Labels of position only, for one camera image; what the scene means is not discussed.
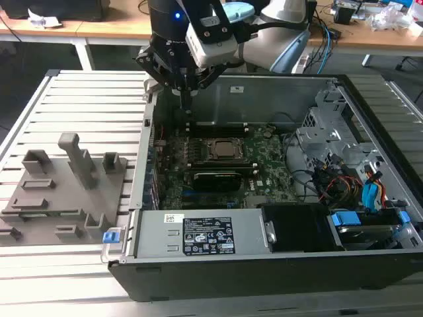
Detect crumpled clear plastic bag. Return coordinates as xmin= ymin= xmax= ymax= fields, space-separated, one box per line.
xmin=365 ymin=2 xmax=412 ymax=32

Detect black chair base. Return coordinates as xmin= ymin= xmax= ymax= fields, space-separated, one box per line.
xmin=395 ymin=54 xmax=423 ymax=71

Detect silver metal drive cage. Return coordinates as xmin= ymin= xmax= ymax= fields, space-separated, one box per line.
xmin=295 ymin=87 xmax=384 ymax=176

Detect silver CPU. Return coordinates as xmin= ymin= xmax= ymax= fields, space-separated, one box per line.
xmin=213 ymin=139 xmax=245 ymax=159

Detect hard disk in blue carrier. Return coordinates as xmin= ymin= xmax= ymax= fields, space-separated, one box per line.
xmin=327 ymin=209 xmax=412 ymax=252

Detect green motherboard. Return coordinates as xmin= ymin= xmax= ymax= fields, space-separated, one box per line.
xmin=152 ymin=125 xmax=300 ymax=211

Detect red yellow wire bundle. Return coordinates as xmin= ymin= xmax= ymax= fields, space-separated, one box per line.
xmin=319 ymin=174 xmax=364 ymax=203

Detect black PC case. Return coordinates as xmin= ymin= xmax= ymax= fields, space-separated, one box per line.
xmin=107 ymin=71 xmax=423 ymax=303

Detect small black device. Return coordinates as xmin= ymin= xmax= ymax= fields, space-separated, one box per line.
xmin=332 ymin=3 xmax=357 ymax=24

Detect blue flat data wire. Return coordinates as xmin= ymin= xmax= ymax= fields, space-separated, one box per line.
xmin=361 ymin=182 xmax=380 ymax=214

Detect silver metal handle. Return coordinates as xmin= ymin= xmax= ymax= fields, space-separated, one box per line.
xmin=100 ymin=227 xmax=129 ymax=265

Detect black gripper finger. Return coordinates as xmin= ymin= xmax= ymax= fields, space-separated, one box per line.
xmin=134 ymin=46 xmax=188 ymax=114
xmin=186 ymin=61 xmax=230 ymax=116

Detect red white package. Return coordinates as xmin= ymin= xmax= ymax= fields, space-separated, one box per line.
xmin=406 ymin=0 xmax=423 ymax=20

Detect wooden desk white frame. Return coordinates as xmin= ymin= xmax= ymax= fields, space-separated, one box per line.
xmin=0 ymin=0 xmax=156 ymax=72
xmin=305 ymin=0 xmax=423 ymax=69

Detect grey power supply unit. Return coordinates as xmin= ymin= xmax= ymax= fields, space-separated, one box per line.
xmin=132 ymin=207 xmax=276 ymax=261

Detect crumpled white paper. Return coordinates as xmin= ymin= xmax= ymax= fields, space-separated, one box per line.
xmin=26 ymin=8 xmax=63 ymax=29

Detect white power strip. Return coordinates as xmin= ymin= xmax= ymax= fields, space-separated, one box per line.
xmin=291 ymin=53 xmax=311 ymax=74

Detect black graphics card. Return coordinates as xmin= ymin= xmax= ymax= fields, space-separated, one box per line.
xmin=192 ymin=170 xmax=243 ymax=192

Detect blue cable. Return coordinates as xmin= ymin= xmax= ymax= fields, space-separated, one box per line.
xmin=317 ymin=24 xmax=332 ymax=75

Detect thin black wire loop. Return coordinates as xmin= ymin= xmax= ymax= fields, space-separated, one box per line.
xmin=268 ymin=112 xmax=300 ymax=133

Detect RAM slot white clips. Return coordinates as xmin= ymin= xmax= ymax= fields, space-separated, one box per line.
xmin=185 ymin=128 xmax=249 ymax=135
xmin=185 ymin=122 xmax=249 ymax=129

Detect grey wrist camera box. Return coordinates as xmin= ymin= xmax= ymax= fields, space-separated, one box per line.
xmin=184 ymin=0 xmax=240 ymax=69

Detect black equipment box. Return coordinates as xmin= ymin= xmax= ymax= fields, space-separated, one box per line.
xmin=5 ymin=0 xmax=104 ymax=21

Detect black cable bundle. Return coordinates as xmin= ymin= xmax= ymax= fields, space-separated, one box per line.
xmin=283 ymin=131 xmax=327 ymax=203

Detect black camera cable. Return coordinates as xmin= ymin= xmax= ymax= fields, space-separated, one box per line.
xmin=236 ymin=18 xmax=311 ymax=44

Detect grey parts rack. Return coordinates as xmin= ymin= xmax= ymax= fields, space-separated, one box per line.
xmin=0 ymin=131 xmax=130 ymax=247

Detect black desktop box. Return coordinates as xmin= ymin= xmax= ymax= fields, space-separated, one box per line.
xmin=306 ymin=0 xmax=319 ymax=26

